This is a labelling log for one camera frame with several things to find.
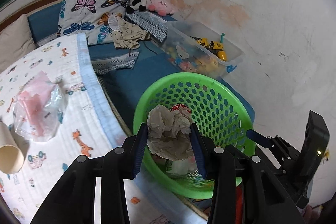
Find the clear bag with pink plastic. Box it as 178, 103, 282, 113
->
13, 70, 69, 143

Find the cardboard tube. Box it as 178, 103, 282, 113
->
0, 122, 25, 173

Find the yellow toy truck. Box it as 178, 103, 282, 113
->
193, 36, 227, 60

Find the beige paper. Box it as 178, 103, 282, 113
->
146, 105, 193, 161

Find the beige printed clothing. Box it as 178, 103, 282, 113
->
108, 14, 151, 50

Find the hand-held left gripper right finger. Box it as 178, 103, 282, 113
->
189, 123, 306, 224

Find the large butterfly print pillow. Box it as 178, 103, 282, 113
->
57, 0, 126, 45

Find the pink plush toy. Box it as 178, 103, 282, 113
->
147, 0, 176, 16

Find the blue sofa bed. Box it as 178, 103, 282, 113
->
26, 0, 256, 135

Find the blue white patterned cloth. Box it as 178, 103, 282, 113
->
125, 11, 168, 42

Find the white cartoon printed blanket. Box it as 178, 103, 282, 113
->
0, 32, 210, 224

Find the grey white patterned cloth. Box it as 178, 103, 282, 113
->
91, 51, 139, 75

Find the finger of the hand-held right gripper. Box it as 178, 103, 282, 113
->
246, 129, 292, 161

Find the green plastic mesh basket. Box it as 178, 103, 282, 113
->
133, 72, 256, 199

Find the beige pillow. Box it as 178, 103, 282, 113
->
0, 13, 36, 73

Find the clear plastic storage box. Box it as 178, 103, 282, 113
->
161, 21, 244, 80

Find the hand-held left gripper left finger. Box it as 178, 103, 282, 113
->
30, 123, 149, 224

